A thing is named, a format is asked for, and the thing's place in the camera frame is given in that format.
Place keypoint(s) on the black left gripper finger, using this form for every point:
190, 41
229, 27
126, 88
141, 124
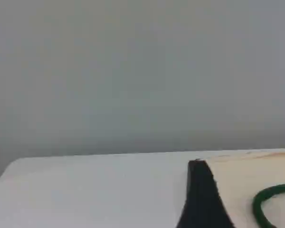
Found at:
199, 202

